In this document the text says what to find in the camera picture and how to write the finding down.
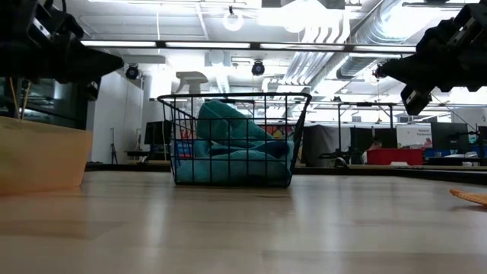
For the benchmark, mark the round white pendant lamp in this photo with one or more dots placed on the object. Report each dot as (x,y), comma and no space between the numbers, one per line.
(233,22)

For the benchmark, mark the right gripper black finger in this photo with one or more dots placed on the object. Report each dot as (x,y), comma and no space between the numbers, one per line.
(415,99)
(428,70)

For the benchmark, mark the black overhead light bar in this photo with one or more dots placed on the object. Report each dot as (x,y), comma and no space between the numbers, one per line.
(255,45)

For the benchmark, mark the orange microfiber towel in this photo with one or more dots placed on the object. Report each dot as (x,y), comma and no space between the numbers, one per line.
(473,197)

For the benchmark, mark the thin black tripod stand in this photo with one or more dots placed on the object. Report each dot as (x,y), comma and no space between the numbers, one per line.
(113,148)

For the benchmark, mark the person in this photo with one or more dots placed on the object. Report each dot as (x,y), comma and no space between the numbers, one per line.
(374,144)

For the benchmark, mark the silver ventilation duct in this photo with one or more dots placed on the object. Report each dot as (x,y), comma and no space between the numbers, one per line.
(380,30)

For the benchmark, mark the black metal stand frame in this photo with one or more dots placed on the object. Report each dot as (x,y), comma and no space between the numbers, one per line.
(339,125)

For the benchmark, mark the clear glass cleaner spray bottle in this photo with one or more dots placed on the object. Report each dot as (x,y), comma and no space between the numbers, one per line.
(192,80)

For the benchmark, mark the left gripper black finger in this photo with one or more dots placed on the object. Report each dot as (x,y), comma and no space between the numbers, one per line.
(87,61)
(94,89)

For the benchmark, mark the teal microfiber towel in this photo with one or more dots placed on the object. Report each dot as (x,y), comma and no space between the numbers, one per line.
(228,122)
(236,167)

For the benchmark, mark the black computer monitor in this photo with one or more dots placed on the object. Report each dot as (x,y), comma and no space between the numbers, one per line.
(156,132)
(385,137)
(449,135)

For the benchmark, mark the white printed sign board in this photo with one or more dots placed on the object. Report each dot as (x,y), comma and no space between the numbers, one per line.
(412,137)

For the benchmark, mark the black ceiling spotlight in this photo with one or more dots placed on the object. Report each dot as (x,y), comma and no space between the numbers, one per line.
(132,71)
(258,67)
(378,70)

